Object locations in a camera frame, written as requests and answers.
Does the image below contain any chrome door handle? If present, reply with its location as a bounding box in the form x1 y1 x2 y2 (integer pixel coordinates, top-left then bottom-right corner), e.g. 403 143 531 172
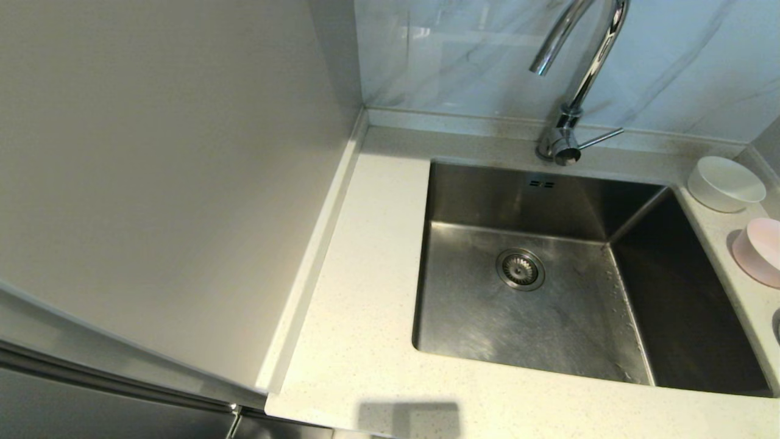
224 404 244 439

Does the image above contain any white ceramic bowl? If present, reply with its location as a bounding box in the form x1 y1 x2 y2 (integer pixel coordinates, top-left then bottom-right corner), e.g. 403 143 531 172
687 155 767 213

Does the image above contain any stainless steel sink basin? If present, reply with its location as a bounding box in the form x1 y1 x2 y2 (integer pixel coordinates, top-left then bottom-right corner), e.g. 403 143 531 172
412 160 776 398

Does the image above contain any grey tall cabinet side panel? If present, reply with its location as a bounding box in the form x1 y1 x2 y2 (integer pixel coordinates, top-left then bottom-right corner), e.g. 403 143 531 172
0 0 369 396

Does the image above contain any pink ceramic bowl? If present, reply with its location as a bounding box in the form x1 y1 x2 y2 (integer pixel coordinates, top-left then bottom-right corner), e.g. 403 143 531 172
731 217 780 289

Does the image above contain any grey appliance door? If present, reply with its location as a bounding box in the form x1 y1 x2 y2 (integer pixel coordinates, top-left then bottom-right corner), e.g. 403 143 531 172
0 284 333 439

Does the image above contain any chrome gooseneck faucet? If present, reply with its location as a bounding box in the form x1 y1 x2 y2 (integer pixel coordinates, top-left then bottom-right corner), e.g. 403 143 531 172
529 0 629 166

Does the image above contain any chrome door trim strip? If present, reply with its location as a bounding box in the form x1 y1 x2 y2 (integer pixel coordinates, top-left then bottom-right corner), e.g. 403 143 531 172
0 344 241 418

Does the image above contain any round metal drain strainer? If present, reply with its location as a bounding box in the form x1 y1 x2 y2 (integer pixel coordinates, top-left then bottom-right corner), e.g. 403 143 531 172
495 248 547 291

